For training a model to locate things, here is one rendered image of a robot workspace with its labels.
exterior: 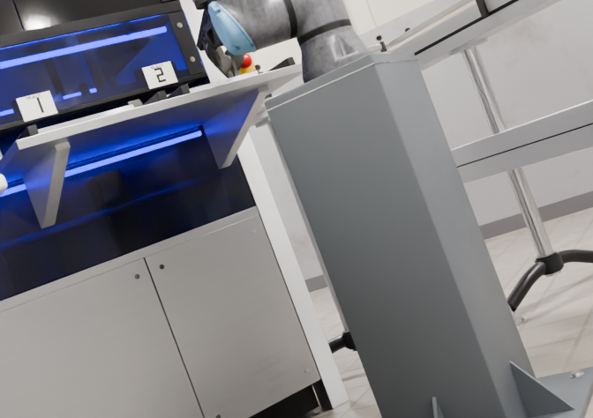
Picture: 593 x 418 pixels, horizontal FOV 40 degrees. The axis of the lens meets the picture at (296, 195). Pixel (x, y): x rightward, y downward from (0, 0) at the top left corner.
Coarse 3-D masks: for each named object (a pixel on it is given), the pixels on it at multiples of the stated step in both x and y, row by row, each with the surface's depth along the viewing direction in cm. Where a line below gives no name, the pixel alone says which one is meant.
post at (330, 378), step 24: (192, 24) 224; (216, 72) 224; (264, 192) 225; (264, 216) 224; (288, 240) 226; (288, 264) 225; (288, 288) 223; (312, 312) 226; (312, 336) 224; (312, 384) 229; (336, 384) 225
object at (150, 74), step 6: (150, 66) 215; (156, 66) 216; (162, 66) 217; (168, 66) 217; (144, 72) 214; (150, 72) 215; (156, 72) 216; (168, 72) 217; (174, 72) 218; (150, 78) 214; (156, 78) 215; (162, 78) 216; (168, 78) 217; (174, 78) 218; (150, 84) 214; (156, 84) 215; (162, 84) 216; (168, 84) 217
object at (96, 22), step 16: (176, 0) 223; (112, 16) 212; (128, 16) 215; (144, 16) 217; (32, 32) 201; (48, 32) 203; (64, 32) 205; (0, 48) 197; (192, 80) 222; (112, 96) 208; (128, 96) 211; (64, 112) 202; (0, 128) 193
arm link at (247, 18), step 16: (224, 0) 157; (240, 0) 156; (256, 0) 157; (272, 0) 158; (224, 16) 156; (240, 16) 157; (256, 16) 157; (272, 16) 158; (288, 16) 159; (224, 32) 158; (240, 32) 157; (256, 32) 158; (272, 32) 160; (288, 32) 161; (240, 48) 159; (256, 48) 162
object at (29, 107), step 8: (32, 96) 198; (40, 96) 199; (48, 96) 200; (24, 104) 197; (32, 104) 198; (48, 104) 200; (24, 112) 196; (32, 112) 197; (40, 112) 198; (48, 112) 199; (56, 112) 200; (24, 120) 196
